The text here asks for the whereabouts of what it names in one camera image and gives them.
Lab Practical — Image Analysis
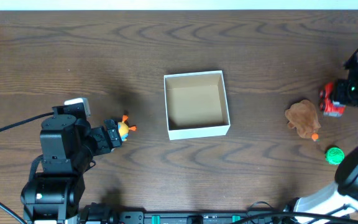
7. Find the white cardboard box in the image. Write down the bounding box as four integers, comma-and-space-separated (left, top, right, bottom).
164, 70, 231, 141

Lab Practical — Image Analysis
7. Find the red toy fire truck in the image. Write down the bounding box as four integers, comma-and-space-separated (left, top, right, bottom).
318, 82, 346, 118

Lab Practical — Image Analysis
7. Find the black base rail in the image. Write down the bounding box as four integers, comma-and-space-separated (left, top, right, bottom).
77, 203, 275, 224

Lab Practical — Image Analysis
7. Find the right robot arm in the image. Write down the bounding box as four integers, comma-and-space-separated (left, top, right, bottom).
287, 54, 358, 223

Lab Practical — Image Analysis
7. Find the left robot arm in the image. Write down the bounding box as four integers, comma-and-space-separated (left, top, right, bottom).
21, 103, 122, 223

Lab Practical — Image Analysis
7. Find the left black cable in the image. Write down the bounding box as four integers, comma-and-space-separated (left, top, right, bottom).
0, 111, 55, 142

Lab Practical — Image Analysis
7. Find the brown plush toy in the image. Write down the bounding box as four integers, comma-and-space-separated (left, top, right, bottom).
284, 100, 321, 141

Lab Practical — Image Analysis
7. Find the orange and blue duck toy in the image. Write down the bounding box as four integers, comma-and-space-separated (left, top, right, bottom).
117, 115, 137, 141

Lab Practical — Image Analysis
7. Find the green round toy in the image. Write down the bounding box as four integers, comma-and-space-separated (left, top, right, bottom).
325, 147, 345, 165

